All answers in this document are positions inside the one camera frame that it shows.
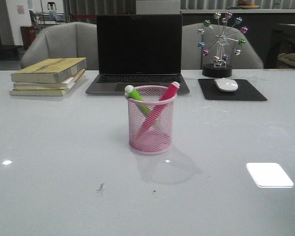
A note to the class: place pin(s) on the pink highlighter pen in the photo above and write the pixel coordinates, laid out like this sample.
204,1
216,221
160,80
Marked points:
170,92

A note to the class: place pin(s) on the green highlighter pen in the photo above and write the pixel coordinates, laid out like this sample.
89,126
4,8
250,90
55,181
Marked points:
144,109

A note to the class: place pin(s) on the pink mesh pen holder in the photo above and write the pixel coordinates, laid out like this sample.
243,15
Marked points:
155,140

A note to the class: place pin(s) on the grey laptop computer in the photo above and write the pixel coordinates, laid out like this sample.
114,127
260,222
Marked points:
138,50

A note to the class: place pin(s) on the white computer mouse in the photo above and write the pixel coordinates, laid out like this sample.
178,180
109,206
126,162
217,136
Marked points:
226,85

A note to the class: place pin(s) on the middle yellow book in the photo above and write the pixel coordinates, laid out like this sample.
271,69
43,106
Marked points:
66,84

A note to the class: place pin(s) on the yellow book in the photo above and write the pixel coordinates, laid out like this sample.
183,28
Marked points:
66,84
46,92
50,70

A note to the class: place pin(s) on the right grey armchair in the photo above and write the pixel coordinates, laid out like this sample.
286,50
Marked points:
198,48

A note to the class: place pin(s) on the grey armchair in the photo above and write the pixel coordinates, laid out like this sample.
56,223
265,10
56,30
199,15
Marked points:
69,40
198,48

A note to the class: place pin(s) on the black mouse pad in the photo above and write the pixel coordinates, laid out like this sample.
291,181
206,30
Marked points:
245,92

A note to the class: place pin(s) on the left grey armchair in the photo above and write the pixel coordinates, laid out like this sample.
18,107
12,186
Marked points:
69,40

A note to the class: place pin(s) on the ferris wheel desk ornament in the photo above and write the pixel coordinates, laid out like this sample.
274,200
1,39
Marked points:
218,66

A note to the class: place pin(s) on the top yellow book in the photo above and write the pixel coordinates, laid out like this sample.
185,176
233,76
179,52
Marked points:
50,70

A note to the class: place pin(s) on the bottom yellow book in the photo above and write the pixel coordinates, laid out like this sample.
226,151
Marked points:
46,92

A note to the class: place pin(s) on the red bin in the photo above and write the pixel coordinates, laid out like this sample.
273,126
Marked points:
28,35

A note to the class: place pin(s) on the fruit bowl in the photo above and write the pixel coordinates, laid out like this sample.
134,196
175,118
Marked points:
244,4

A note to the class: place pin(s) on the beige cushion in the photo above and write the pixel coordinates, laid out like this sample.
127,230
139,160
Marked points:
287,59

